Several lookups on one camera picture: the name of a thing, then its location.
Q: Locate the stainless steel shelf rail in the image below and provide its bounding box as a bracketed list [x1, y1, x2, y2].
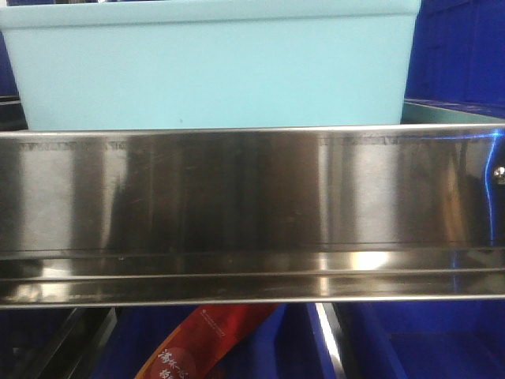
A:
[1, 124, 504, 308]

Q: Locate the light blue plastic bin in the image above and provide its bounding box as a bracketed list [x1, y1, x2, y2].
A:
[1, 1, 421, 131]

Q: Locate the dark blue bin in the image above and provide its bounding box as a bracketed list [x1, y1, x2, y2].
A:
[90, 303, 336, 378]
[406, 1, 504, 117]
[337, 300, 504, 378]

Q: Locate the red snack package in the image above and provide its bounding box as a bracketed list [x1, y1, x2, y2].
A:
[135, 303, 278, 378]

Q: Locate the dark blue bin lower right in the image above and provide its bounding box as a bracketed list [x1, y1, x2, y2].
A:
[337, 300, 504, 378]

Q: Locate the dark blue bin upper right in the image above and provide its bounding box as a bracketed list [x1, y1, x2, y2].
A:
[406, 1, 504, 117]

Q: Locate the dark blue bin lower middle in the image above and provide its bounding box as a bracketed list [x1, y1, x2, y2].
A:
[90, 303, 336, 378]

